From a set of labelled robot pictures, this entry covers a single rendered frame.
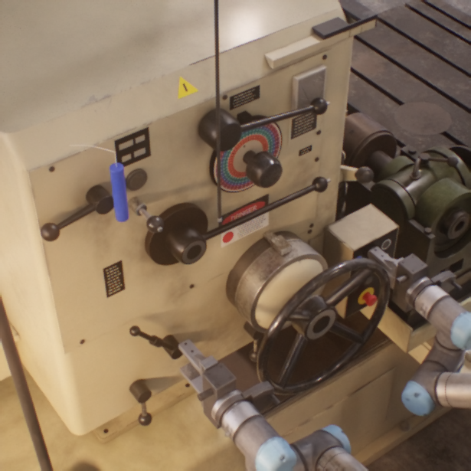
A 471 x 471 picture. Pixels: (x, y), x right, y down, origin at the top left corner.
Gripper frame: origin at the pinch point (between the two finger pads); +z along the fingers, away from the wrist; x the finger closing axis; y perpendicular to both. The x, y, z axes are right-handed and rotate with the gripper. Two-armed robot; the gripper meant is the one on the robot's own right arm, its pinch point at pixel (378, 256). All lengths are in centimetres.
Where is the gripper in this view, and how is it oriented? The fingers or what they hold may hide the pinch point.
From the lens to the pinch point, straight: 223.5
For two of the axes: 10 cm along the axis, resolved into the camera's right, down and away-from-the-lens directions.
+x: 0.0, 7.3, 6.9
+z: -5.8, -5.6, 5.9
